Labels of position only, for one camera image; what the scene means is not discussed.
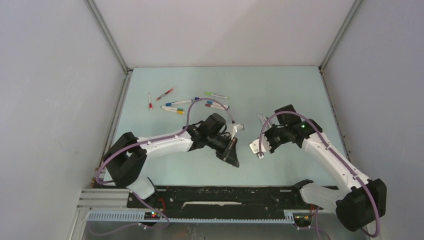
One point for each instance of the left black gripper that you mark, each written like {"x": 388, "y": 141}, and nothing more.
{"x": 229, "y": 154}

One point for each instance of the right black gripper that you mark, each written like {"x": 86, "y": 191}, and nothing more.
{"x": 273, "y": 147}

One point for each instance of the yellow capped marker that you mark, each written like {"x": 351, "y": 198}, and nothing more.
{"x": 181, "y": 112}

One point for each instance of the green capped marker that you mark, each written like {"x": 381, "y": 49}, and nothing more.
{"x": 175, "y": 109}

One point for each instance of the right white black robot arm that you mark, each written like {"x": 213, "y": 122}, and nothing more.
{"x": 359, "y": 201}

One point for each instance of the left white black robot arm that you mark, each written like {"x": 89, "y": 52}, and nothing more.
{"x": 125, "y": 159}

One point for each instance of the red orange thin pen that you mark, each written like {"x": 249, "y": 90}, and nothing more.
{"x": 165, "y": 93}

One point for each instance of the brown capped marker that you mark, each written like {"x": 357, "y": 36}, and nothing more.
{"x": 219, "y": 107}

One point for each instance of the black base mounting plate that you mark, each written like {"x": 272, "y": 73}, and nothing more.
{"x": 228, "y": 202}

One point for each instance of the blue marker beside brown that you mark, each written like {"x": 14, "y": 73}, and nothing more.
{"x": 212, "y": 102}

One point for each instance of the light green marker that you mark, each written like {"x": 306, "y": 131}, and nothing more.
{"x": 216, "y": 95}

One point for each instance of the right controller board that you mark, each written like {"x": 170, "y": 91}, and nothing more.
{"x": 302, "y": 222}

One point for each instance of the controller board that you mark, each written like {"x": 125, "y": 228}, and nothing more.
{"x": 302, "y": 222}
{"x": 152, "y": 215}

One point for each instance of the red capped marker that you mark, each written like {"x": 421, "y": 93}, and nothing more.
{"x": 150, "y": 105}

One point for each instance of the left controller board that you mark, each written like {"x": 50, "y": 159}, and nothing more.
{"x": 152, "y": 215}

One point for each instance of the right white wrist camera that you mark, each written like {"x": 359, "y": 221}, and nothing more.
{"x": 260, "y": 147}

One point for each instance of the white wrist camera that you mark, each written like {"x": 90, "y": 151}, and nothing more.
{"x": 260, "y": 147}
{"x": 234, "y": 128}

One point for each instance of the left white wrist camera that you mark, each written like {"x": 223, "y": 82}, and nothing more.
{"x": 234, "y": 128}

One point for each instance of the right aluminium frame rail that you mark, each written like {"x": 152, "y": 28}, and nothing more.
{"x": 340, "y": 33}

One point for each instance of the aluminium frame rail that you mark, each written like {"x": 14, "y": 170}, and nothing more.
{"x": 340, "y": 33}
{"x": 123, "y": 82}

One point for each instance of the left aluminium frame rail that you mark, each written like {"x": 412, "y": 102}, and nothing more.
{"x": 123, "y": 82}

